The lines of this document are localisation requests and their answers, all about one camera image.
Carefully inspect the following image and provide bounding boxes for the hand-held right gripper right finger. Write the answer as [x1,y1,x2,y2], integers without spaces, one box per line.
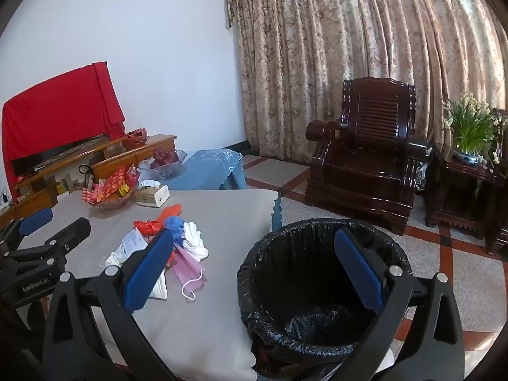
[333,228,465,381]

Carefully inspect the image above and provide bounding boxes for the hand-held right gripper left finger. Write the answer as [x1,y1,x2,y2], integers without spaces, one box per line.
[42,228,177,381]

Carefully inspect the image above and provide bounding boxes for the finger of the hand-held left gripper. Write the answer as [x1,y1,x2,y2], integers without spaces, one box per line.
[0,207,54,252]
[12,217,92,264]

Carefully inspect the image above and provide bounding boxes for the white printed packet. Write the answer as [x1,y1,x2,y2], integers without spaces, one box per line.
[121,228,149,255]

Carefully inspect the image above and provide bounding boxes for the pink face mask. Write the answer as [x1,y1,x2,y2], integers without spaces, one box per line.
[170,246,208,300]

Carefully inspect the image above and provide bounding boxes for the bin with black liner bag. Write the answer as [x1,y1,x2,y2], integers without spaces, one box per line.
[237,218,413,381]

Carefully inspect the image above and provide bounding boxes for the white crumpled paper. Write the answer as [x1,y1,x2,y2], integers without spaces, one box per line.
[99,246,168,300]

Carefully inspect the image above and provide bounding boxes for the wicker snack basket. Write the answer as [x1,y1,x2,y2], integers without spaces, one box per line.
[81,188,136,211]

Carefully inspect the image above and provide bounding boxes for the blue plastic bag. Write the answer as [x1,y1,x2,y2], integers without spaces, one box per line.
[163,216,185,249]

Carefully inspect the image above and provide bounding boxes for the black scissors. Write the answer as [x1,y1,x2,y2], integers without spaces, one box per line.
[78,164,96,191]

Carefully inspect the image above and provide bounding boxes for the orange mesh net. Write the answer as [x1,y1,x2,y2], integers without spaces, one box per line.
[157,204,182,223]

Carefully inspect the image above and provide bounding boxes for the white tissue box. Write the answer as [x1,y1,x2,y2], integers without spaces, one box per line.
[136,180,170,208]

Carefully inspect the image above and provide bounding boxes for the grey tablecloth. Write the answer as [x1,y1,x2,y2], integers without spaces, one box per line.
[18,188,280,381]

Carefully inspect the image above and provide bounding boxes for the blue scalloped table cover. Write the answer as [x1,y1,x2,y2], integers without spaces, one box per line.
[271,194,283,231]

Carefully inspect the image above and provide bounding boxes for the dark wooden armchair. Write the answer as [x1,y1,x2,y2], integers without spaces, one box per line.
[305,77,431,236]

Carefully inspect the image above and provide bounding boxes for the glass fruit bowl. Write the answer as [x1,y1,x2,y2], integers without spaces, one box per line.
[139,149,188,179]

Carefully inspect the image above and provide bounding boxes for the red cloth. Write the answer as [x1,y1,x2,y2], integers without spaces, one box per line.
[2,61,127,203]

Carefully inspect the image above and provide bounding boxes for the red woven basket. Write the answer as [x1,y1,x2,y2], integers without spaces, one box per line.
[121,128,149,150]

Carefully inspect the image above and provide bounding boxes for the blue embroidered tablecloth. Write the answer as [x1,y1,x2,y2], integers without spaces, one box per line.
[161,148,247,191]

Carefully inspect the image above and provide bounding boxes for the wooden television cabinet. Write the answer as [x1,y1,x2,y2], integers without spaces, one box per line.
[0,134,178,227]

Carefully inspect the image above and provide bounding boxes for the dark wooden side table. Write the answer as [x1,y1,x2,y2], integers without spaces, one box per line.
[424,143,501,239]

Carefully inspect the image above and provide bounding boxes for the potted narcissus plant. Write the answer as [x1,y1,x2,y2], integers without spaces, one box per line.
[442,92,503,166]

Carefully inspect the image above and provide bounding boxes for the beige patterned curtain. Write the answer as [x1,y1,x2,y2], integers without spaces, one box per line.
[224,0,508,163]

